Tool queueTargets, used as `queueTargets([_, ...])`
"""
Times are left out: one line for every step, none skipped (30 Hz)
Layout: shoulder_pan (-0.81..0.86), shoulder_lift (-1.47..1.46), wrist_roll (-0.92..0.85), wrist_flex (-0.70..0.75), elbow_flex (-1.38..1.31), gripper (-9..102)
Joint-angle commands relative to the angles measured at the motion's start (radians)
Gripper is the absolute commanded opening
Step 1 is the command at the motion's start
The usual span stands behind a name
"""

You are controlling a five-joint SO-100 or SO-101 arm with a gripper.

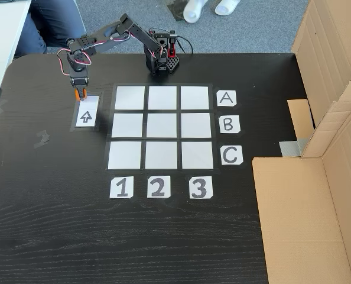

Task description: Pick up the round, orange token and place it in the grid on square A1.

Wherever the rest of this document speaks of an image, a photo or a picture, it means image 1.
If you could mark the white nine-square grid sheet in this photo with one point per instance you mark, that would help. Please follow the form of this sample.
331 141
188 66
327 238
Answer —
162 127

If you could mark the white arrow paper sheet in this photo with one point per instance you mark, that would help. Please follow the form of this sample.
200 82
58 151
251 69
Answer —
86 117

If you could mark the person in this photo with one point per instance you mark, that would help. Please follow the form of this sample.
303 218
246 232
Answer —
48 26

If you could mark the clear tape scraps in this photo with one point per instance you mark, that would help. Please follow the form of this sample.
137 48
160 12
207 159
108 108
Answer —
42 139

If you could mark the white side table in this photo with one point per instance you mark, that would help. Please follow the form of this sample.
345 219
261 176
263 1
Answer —
1 44

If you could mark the red black table clamp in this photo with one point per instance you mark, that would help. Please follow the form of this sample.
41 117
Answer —
172 44

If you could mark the paper sheet number 1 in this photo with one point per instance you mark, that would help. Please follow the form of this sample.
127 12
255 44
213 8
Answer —
121 187

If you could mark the black tape patch on carpet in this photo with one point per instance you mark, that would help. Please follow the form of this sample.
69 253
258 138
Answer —
175 10

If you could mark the paper sheet number 2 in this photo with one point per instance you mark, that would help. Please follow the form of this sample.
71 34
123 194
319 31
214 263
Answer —
158 186

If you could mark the white shoe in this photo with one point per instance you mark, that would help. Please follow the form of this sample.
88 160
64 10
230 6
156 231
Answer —
194 10
226 6

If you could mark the paper sheet letter A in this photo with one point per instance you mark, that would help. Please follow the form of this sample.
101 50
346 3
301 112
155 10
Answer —
226 98

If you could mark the paper sheet letter B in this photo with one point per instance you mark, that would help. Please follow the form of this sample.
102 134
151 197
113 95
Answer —
229 124

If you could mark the paper sheet number 3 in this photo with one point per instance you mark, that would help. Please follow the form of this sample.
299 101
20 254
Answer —
201 187

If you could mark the paper sheet letter C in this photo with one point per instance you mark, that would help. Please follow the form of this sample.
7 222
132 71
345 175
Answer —
231 155

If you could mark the brown cardboard screen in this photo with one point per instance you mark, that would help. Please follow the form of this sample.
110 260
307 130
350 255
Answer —
305 222
326 53

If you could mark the grey duct tape piece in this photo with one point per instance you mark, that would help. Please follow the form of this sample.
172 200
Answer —
292 147

